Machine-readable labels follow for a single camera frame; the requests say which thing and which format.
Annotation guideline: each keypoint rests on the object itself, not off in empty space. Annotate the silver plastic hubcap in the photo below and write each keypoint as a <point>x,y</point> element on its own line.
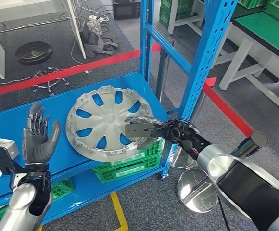
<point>110,119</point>

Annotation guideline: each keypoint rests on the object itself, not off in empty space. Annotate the black-capped chrome-base stanchion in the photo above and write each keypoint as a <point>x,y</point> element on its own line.
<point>197,191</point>

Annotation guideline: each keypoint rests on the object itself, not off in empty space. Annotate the white frame table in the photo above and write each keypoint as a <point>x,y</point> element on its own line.
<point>171,19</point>

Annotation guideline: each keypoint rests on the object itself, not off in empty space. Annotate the black box appliance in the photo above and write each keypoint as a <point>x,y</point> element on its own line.
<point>126,9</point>

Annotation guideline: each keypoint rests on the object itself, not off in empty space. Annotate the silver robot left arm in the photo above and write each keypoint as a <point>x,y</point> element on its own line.
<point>19,204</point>

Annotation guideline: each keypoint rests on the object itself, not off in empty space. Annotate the blue metal shelf rack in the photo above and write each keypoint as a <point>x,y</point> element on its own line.
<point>9,124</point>

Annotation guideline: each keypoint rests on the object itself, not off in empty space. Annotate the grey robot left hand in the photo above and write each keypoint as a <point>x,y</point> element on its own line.
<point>37,148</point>

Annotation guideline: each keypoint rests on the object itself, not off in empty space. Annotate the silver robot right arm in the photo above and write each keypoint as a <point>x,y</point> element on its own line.
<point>249,191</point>

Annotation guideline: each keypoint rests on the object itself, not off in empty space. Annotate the green-topped white workbench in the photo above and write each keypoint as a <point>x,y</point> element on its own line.
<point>269,32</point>

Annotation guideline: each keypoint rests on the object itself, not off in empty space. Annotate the black stool chrome base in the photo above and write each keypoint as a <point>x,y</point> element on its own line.
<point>33,52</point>

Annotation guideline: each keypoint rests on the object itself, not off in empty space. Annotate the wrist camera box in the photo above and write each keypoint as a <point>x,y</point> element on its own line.
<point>2,156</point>
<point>136,130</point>

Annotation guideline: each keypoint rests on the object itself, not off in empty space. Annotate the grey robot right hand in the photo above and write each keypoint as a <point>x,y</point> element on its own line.
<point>144,120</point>

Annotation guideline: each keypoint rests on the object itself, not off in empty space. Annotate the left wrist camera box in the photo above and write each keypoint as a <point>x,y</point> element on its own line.
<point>2,156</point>

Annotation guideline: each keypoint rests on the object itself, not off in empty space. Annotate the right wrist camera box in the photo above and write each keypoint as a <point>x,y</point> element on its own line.
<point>136,130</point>

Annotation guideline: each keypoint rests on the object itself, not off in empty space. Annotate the grey bag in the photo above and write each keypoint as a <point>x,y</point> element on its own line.
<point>93,41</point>

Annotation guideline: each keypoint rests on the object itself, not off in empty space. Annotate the white power strip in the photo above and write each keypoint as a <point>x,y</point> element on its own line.
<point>95,18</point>

